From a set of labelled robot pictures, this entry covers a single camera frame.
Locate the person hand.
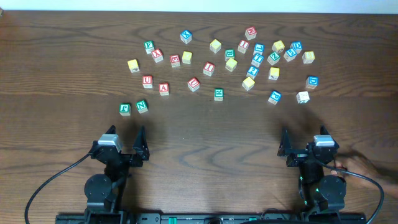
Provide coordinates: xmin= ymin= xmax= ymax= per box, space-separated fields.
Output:
xmin=335 ymin=154 xmax=384 ymax=190

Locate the green J block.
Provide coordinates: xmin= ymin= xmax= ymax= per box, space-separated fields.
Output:
xmin=119 ymin=103 xmax=131 ymax=116

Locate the yellow B block far right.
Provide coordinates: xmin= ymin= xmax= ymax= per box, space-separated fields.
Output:
xmin=302 ymin=51 xmax=315 ymax=64

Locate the blue D block upper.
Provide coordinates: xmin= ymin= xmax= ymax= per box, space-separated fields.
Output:
xmin=290 ymin=41 xmax=303 ymax=54

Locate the green Z block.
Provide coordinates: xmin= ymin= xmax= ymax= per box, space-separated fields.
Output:
xmin=267 ymin=52 xmax=280 ymax=65

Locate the green F block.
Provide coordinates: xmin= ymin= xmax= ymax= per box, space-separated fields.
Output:
xmin=144 ymin=40 xmax=155 ymax=54

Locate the red X block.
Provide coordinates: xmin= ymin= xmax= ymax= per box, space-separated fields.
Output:
xmin=151 ymin=49 xmax=164 ymax=63

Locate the yellow S block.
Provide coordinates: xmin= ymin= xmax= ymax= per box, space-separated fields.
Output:
xmin=242 ymin=77 xmax=255 ymax=91

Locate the red U block centre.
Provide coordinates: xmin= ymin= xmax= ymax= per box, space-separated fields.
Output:
xmin=187 ymin=77 xmax=200 ymax=92

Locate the red U block left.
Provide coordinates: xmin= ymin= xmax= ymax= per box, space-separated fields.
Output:
xmin=142 ymin=75 xmax=153 ymax=88

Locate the red u block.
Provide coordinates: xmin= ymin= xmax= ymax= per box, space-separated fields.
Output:
xmin=187 ymin=77 xmax=200 ymax=92
xmin=142 ymin=75 xmax=153 ymax=88

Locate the red A block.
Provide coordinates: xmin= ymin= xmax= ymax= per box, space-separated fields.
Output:
xmin=159 ymin=83 xmax=170 ymax=96

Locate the blue d block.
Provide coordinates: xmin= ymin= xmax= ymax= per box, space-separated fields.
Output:
xmin=290 ymin=41 xmax=303 ymax=54
xmin=305 ymin=76 xmax=319 ymax=89

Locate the yellow O block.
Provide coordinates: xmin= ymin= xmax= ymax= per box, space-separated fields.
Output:
xmin=182 ymin=51 xmax=193 ymax=64

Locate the plain L block green 7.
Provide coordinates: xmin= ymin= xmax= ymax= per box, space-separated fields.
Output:
xmin=296 ymin=91 xmax=310 ymax=104

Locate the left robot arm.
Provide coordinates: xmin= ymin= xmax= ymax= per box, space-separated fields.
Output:
xmin=84 ymin=126 xmax=150 ymax=223

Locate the red I block centre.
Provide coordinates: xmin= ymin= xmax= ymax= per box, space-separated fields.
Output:
xmin=203 ymin=62 xmax=215 ymax=77

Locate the left black cable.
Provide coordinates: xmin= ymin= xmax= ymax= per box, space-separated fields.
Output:
xmin=24 ymin=152 xmax=91 ymax=224

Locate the blue T block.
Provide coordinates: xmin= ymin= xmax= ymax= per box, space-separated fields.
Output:
xmin=251 ymin=54 xmax=264 ymax=67

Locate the yellow block upper right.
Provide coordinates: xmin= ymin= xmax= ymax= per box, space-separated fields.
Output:
xmin=272 ymin=40 xmax=285 ymax=54

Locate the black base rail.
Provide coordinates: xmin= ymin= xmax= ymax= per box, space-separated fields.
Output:
xmin=55 ymin=213 xmax=366 ymax=224

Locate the yellow C block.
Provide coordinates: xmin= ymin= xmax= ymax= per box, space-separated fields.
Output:
xmin=210 ymin=39 xmax=222 ymax=54

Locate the blue P block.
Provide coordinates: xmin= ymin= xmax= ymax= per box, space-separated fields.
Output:
xmin=268 ymin=90 xmax=282 ymax=105

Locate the yellow block centre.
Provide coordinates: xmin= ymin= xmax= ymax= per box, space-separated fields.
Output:
xmin=225 ymin=58 xmax=238 ymax=72

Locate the blue 2 block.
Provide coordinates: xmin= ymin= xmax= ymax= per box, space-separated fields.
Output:
xmin=246 ymin=66 xmax=259 ymax=80

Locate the green B block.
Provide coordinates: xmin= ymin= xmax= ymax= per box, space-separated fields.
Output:
xmin=224 ymin=49 xmax=236 ymax=61

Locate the green N block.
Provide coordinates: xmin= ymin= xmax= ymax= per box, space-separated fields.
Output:
xmin=136 ymin=100 xmax=148 ymax=114

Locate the blue 5 block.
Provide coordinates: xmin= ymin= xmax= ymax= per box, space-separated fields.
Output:
xmin=284 ymin=49 xmax=297 ymax=62

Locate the yellow block far left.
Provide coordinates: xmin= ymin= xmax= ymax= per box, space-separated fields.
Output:
xmin=127 ymin=59 xmax=140 ymax=73

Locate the blue D block lower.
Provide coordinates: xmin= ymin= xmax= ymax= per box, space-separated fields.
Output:
xmin=305 ymin=76 xmax=319 ymax=89

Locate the red Q block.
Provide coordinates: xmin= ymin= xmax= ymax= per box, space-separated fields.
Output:
xmin=170 ymin=54 xmax=180 ymax=68

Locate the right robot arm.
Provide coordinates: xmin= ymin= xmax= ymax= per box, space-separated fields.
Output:
xmin=277 ymin=126 xmax=346 ymax=222

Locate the green R block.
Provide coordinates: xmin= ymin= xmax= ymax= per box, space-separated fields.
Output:
xmin=214 ymin=88 xmax=224 ymax=101

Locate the blue L block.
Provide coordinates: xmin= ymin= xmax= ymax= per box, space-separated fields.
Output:
xmin=253 ymin=43 xmax=264 ymax=55

